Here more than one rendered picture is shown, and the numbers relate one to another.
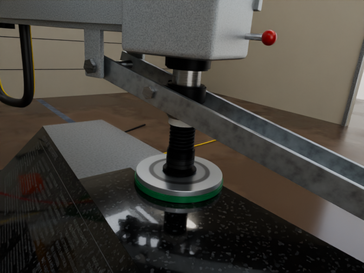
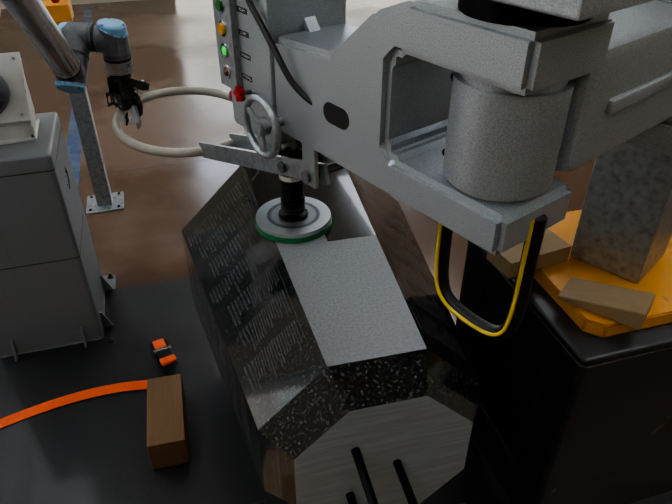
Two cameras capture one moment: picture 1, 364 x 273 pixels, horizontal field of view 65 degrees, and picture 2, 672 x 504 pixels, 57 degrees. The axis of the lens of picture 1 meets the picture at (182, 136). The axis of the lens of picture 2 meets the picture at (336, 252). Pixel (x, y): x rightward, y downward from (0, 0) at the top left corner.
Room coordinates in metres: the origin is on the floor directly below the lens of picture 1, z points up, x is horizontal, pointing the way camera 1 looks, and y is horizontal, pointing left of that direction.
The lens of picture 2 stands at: (1.95, 0.73, 1.76)
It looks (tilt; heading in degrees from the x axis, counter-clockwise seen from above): 35 degrees down; 205
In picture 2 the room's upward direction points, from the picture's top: straight up
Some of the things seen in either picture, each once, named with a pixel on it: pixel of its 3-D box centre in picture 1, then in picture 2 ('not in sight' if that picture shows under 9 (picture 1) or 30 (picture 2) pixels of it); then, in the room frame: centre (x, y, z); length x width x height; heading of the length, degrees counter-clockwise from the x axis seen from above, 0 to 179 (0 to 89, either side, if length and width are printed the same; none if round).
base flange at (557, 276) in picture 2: not in sight; (615, 259); (0.36, 0.86, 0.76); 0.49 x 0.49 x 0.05; 41
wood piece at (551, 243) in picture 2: not in sight; (528, 252); (0.49, 0.64, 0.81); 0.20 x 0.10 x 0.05; 139
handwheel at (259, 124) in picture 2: not in sight; (274, 123); (0.81, 0.05, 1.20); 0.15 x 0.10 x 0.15; 63
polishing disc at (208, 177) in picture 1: (179, 171); (293, 216); (0.65, 0.00, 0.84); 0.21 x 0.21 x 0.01
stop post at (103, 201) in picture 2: not in sight; (82, 112); (-0.23, -1.70, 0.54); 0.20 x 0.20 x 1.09; 41
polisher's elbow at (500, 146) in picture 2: not in sight; (503, 126); (0.95, 0.58, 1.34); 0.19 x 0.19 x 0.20
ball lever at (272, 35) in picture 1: (258, 37); not in sight; (0.65, -0.15, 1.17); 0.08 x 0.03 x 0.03; 63
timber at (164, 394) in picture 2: not in sight; (167, 419); (0.92, -0.38, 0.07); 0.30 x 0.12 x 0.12; 39
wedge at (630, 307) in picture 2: not in sight; (605, 296); (0.60, 0.85, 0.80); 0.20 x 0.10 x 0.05; 78
